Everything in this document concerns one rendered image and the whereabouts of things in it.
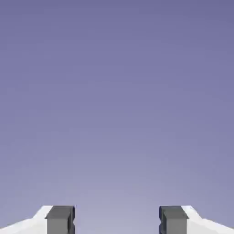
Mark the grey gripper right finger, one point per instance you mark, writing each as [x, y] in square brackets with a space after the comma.
[174, 222]

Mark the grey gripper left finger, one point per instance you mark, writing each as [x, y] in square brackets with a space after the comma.
[58, 222]

